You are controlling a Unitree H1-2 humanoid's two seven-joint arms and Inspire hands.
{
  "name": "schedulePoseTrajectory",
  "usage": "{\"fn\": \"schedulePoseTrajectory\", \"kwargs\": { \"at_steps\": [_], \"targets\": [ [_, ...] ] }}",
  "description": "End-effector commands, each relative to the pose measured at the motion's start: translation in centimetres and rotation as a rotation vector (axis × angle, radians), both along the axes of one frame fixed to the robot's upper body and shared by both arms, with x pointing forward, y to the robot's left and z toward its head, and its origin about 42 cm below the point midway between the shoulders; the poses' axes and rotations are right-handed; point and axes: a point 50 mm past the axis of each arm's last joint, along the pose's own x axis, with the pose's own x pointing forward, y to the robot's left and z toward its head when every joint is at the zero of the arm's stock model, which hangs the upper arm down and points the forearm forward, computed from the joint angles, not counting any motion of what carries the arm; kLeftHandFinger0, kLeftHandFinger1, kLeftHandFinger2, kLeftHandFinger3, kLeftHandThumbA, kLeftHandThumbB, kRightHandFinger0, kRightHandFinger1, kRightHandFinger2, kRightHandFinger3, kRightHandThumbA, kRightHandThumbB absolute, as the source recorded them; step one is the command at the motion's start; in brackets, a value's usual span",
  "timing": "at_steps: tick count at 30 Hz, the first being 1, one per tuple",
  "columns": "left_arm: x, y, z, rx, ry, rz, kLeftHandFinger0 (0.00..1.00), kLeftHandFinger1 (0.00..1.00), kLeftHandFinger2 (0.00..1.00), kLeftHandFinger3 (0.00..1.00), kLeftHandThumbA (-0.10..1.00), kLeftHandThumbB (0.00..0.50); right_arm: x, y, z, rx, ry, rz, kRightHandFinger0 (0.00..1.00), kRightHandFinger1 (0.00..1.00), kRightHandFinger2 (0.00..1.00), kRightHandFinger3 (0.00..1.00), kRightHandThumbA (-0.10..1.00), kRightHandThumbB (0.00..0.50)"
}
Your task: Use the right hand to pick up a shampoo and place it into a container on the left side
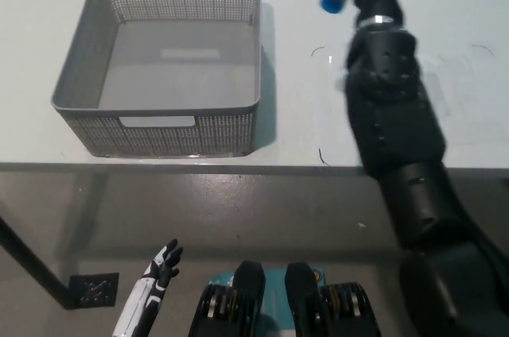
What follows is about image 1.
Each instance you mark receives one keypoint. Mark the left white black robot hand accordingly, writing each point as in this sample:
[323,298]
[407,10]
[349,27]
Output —
[139,301]

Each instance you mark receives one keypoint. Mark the black table foot plate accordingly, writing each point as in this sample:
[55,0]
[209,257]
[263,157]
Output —
[95,290]

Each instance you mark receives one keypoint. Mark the grey perforated plastic basket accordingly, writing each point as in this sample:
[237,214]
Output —
[175,74]

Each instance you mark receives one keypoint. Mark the black metal table leg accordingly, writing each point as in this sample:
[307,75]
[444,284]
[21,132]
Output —
[36,263]

